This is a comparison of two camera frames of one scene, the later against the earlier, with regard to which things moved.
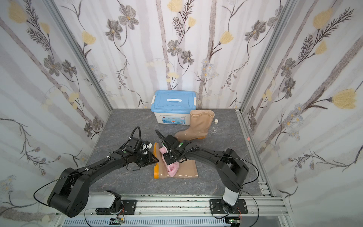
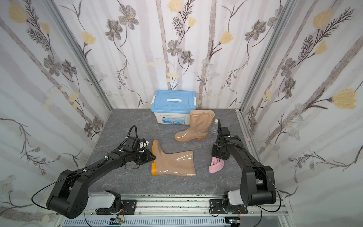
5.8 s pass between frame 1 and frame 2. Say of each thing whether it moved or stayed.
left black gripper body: stayed
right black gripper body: moved
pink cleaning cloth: moved
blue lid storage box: stayed
